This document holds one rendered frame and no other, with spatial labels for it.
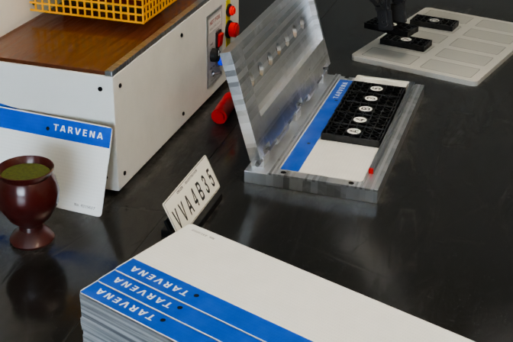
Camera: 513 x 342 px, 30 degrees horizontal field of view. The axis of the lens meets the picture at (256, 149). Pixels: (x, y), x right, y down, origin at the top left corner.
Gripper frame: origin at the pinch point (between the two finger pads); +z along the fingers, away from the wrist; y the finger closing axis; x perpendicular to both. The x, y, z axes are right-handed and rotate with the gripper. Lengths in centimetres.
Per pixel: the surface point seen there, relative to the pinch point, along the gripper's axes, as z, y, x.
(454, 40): 9.3, 16.4, -5.3
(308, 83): 3.7, -33.1, -0.4
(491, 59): 11.5, 10.5, -15.8
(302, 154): 9, -52, -10
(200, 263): 4, -97, -26
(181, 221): 8, -80, -9
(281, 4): -11.6, -37.9, -0.4
